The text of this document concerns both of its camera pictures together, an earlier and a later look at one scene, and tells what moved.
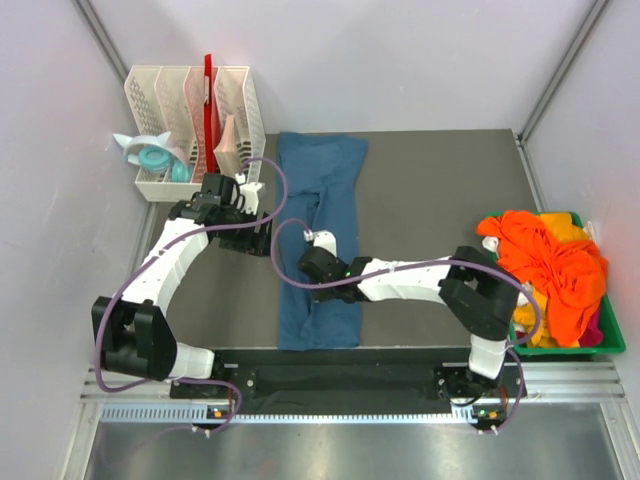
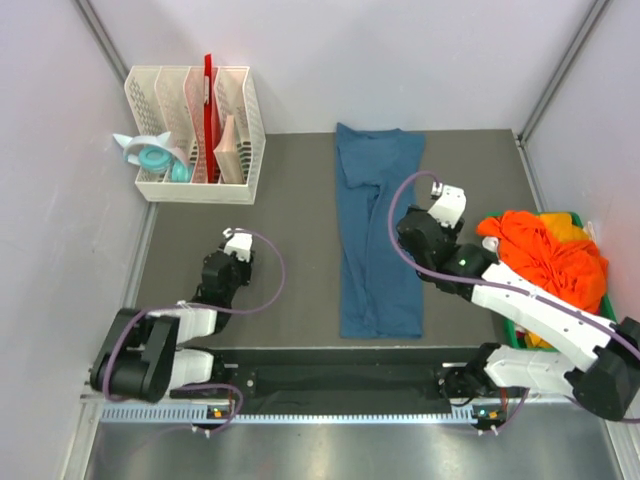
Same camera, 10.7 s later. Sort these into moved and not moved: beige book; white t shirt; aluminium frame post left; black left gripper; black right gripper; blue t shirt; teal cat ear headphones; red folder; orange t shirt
Moved: black right gripper; black left gripper; blue t shirt
Not moved: beige book; aluminium frame post left; white t shirt; teal cat ear headphones; red folder; orange t shirt
